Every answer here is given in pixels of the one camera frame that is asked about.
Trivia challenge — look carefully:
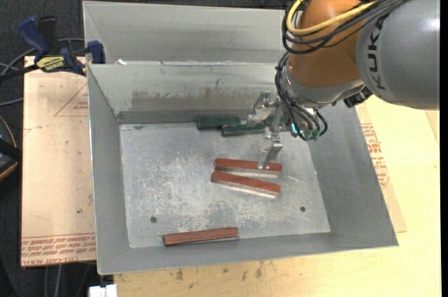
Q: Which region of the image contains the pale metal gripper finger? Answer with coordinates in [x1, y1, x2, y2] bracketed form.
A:
[258, 135, 284, 170]
[247, 91, 274, 126]

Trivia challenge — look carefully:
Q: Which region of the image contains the dark green flat block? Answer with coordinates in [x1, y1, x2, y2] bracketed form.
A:
[195, 116, 243, 131]
[220, 123, 267, 138]

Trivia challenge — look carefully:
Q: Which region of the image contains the red-brown flat block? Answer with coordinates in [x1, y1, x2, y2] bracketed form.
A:
[162, 226, 240, 247]
[213, 158, 284, 180]
[210, 171, 282, 200]

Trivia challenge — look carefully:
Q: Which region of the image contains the grey metal bin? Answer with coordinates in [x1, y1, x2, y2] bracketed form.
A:
[82, 0, 400, 276]

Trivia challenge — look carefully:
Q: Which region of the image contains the brown cardboard board, red print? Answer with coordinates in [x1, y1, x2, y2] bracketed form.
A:
[20, 55, 408, 268]

